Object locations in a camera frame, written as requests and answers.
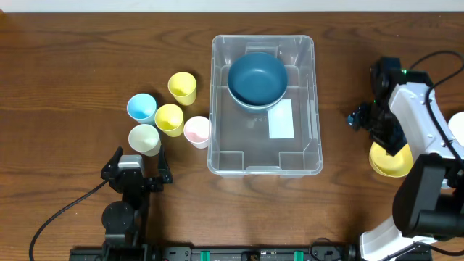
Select yellow small bowl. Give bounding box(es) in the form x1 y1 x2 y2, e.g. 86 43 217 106
369 142 413 178

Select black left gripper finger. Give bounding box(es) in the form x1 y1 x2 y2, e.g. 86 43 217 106
101 146 123 180
157 146 173 183

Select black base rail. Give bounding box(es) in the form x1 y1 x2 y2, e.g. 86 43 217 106
69 242 361 261

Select white label sticker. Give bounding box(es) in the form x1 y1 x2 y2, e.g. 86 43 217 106
268 99 294 139

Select dark teal bowl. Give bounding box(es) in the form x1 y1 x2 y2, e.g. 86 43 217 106
227 52 289 111

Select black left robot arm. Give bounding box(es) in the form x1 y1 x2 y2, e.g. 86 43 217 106
101 147 173 247

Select yellow cup near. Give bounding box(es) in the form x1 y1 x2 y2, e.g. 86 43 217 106
155 104 184 137

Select yellow cup far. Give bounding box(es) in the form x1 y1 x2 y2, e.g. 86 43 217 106
167 72 196 106

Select white small bowl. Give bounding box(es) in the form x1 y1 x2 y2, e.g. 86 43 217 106
448 112 464 146

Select pale green cup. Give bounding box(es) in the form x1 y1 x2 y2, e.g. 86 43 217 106
128 124 162 157

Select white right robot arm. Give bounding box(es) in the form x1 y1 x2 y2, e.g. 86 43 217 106
347 57 463 260

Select light blue cup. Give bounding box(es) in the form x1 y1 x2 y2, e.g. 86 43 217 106
126 93 157 125

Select clear plastic storage bin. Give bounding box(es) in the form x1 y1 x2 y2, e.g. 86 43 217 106
207 35 323 178

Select pink cup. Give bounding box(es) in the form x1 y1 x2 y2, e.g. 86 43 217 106
183 116 210 149

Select yellow cup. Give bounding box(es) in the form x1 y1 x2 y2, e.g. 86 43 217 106
167 72 196 106
155 104 184 137

